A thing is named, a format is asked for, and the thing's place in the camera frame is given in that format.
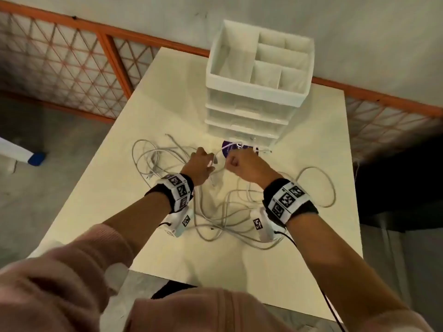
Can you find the white pole with blue cap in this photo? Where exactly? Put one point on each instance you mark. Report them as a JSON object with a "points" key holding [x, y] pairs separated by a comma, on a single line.
{"points": [[14, 148]]}

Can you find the white drawer organizer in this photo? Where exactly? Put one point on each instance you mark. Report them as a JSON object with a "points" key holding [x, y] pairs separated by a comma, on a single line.
{"points": [[242, 100]]}

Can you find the orange mesh fence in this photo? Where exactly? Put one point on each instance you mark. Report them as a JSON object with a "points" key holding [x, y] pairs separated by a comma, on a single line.
{"points": [[114, 62]]}

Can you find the dark furniture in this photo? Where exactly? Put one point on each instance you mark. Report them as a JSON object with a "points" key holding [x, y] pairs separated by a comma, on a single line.
{"points": [[398, 190]]}

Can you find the black right marker wristband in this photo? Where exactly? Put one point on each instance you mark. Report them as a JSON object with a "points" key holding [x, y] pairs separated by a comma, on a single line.
{"points": [[287, 200]]}

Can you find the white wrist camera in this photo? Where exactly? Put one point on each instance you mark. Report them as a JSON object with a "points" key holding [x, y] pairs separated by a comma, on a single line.
{"points": [[180, 224], [263, 226]]}

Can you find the person's left forearm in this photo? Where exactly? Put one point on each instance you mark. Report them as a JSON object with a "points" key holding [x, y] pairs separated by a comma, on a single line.
{"points": [[138, 224]]}

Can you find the person's right forearm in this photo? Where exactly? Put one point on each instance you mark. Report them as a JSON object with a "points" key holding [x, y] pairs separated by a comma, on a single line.
{"points": [[332, 259]]}

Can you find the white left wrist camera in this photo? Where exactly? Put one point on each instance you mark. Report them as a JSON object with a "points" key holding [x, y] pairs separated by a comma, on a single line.
{"points": [[180, 224]]}

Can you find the person's left hand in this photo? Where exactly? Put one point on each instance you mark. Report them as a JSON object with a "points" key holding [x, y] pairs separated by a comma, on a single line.
{"points": [[197, 167]]}

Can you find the black left marker wristband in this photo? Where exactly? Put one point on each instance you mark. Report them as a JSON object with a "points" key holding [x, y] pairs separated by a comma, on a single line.
{"points": [[173, 190]]}

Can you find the black marker wristband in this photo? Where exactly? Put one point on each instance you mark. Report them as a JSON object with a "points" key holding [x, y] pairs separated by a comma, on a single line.
{"points": [[287, 200], [173, 190]]}

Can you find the person's right hand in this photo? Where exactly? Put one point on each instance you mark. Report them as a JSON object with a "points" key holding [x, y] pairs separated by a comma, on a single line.
{"points": [[249, 167]]}

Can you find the pink sweater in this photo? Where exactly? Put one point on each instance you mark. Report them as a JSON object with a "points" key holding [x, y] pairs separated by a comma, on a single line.
{"points": [[52, 290]]}

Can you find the white table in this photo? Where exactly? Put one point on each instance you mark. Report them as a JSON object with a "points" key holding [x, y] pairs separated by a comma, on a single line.
{"points": [[155, 100]]}

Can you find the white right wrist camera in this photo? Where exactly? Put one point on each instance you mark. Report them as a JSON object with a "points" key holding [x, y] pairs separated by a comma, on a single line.
{"points": [[263, 226]]}

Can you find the purple round sticker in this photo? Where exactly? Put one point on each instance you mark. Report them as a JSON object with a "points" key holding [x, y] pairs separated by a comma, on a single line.
{"points": [[230, 146]]}

